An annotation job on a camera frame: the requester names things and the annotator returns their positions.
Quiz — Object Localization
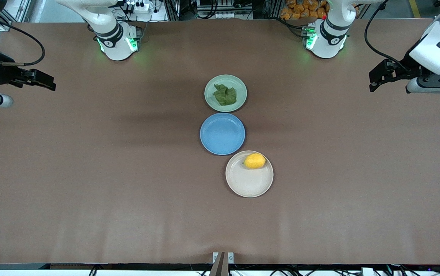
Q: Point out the green round plate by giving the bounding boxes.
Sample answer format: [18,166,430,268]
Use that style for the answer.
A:
[204,74,248,112]

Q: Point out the yellow lemon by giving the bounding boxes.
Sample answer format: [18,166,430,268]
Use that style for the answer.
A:
[243,153,266,169]

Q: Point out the green lettuce leaf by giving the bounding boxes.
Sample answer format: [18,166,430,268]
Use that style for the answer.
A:
[213,84,238,107]

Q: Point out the aluminium frame profile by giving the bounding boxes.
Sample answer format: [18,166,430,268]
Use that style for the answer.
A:
[0,0,33,27]

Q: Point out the beige round plate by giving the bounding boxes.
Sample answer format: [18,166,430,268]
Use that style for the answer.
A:
[225,150,274,198]

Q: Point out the bag of orange snacks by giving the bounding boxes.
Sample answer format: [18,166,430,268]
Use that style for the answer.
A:
[280,0,328,20]

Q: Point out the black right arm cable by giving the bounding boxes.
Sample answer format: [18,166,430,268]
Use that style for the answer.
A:
[0,13,45,66]

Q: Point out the blue round plate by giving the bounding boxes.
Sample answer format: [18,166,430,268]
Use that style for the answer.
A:
[200,113,246,156]

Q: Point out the black equipment rack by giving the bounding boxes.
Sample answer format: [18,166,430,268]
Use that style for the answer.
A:
[164,0,282,20]

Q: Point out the black base cable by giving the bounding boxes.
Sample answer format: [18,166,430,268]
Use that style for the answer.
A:
[277,17,309,39]

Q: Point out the white power strip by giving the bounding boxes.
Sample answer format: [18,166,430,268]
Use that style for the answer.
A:
[126,1,150,13]

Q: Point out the small metal bracket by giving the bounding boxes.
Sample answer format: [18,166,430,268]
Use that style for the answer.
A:
[212,252,235,264]

